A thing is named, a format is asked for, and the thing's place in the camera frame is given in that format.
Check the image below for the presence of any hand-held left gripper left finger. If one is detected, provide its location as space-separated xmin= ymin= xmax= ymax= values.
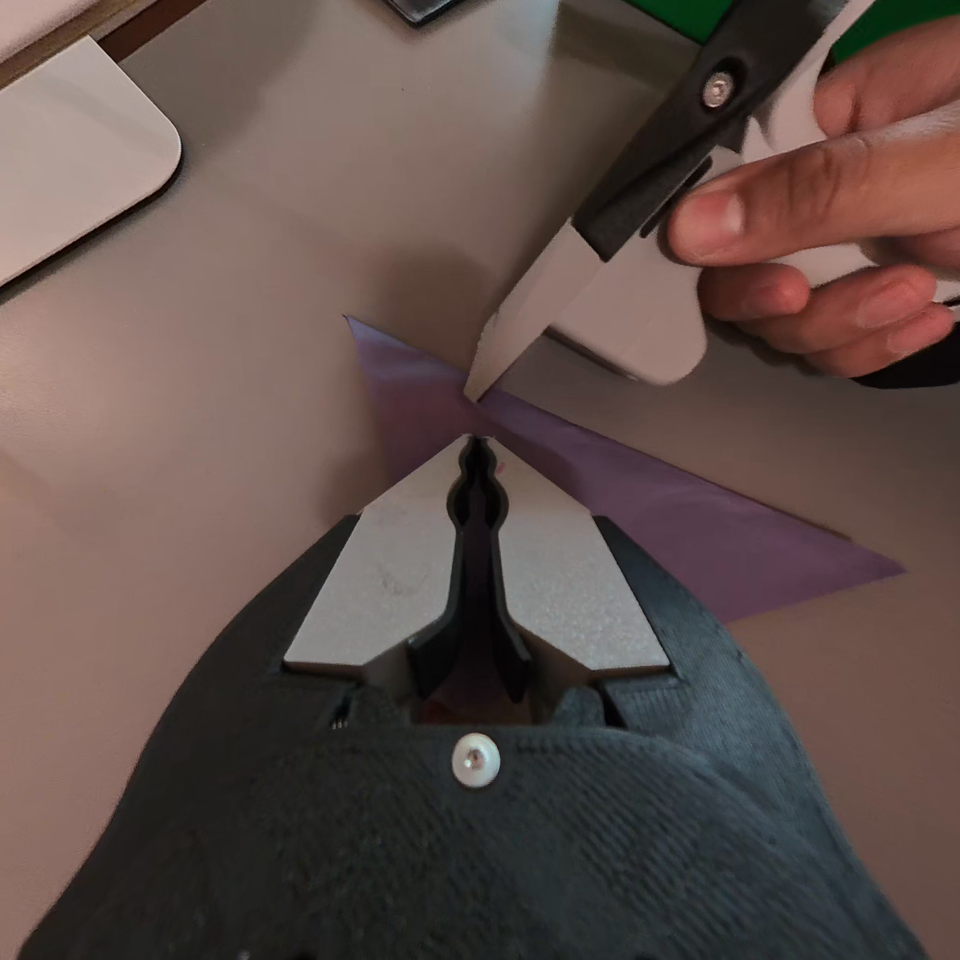
xmin=283 ymin=435 xmax=481 ymax=706

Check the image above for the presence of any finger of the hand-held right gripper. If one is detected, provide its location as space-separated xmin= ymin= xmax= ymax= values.
xmin=463 ymin=219 xmax=605 ymax=406

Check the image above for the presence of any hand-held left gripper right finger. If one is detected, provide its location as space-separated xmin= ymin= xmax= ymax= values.
xmin=480 ymin=436 xmax=670 ymax=705

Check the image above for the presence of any purple origami paper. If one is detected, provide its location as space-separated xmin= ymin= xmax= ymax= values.
xmin=343 ymin=315 xmax=907 ymax=624

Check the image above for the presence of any person's right hand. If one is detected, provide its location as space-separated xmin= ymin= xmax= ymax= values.
xmin=666 ymin=15 xmax=960 ymax=380

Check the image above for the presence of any black flat device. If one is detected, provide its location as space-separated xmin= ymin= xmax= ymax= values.
xmin=386 ymin=0 xmax=485 ymax=30

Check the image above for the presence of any white flat device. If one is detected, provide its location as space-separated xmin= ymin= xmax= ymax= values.
xmin=0 ymin=33 xmax=185 ymax=290

